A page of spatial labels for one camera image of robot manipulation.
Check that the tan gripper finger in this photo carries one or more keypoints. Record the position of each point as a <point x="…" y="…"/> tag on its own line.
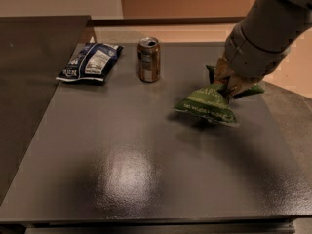
<point x="236" y="86"/>
<point x="222" y="75"/>

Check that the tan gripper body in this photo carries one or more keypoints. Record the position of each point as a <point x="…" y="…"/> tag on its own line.
<point x="251" y="59"/>

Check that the green jalapeno chip bag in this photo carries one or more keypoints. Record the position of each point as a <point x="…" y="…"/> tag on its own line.
<point x="209" y="103"/>

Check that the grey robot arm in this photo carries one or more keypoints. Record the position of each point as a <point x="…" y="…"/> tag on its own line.
<point x="259" y="43"/>

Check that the orange soda can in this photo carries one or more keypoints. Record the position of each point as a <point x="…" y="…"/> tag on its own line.
<point x="148" y="51"/>

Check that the dark blue chip bag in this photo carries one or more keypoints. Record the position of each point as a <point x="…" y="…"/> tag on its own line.
<point x="93" y="62"/>

